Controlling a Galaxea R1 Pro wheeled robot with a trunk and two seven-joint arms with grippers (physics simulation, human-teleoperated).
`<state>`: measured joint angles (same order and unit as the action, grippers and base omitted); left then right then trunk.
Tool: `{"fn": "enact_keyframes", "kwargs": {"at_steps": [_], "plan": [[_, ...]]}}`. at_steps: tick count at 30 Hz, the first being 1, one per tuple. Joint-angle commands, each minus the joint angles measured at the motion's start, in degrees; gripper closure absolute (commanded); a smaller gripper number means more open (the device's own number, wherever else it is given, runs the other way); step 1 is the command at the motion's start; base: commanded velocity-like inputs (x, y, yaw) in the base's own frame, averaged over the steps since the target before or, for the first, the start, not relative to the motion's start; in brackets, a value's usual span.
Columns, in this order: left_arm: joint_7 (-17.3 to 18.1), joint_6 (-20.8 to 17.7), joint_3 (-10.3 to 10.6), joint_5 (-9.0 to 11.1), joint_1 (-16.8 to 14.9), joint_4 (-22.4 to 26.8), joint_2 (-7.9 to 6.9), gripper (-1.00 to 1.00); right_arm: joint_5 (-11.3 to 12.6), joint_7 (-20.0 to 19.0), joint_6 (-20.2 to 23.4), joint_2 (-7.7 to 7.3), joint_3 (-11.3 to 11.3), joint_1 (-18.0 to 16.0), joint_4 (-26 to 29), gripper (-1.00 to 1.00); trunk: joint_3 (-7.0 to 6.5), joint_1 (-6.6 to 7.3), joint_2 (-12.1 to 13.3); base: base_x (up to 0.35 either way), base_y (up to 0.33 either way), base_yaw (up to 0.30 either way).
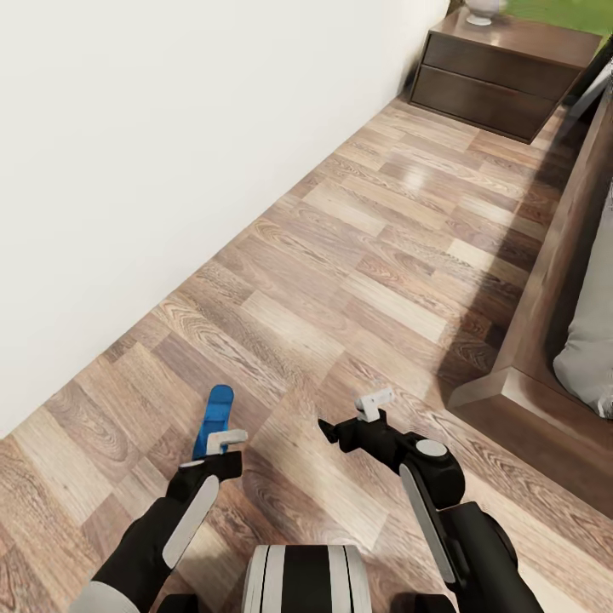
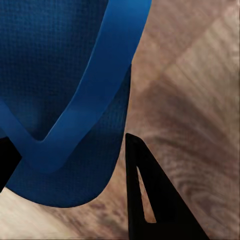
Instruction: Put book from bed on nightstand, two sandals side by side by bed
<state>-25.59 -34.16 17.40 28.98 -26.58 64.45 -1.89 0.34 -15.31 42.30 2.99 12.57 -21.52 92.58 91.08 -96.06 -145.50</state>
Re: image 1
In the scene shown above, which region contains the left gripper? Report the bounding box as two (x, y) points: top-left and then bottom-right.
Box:
(199, 451), (243, 482)

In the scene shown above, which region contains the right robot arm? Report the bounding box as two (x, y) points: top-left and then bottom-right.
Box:
(318, 387), (544, 613)

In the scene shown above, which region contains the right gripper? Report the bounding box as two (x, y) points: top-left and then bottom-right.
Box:
(318, 409), (393, 461)

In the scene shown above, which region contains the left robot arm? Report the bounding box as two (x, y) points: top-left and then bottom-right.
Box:
(64, 429), (248, 613)

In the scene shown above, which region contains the robot trunk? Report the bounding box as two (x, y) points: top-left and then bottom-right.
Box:
(241, 544), (372, 613)

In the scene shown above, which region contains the sandal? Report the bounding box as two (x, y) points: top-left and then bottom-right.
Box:
(193, 385), (234, 459)

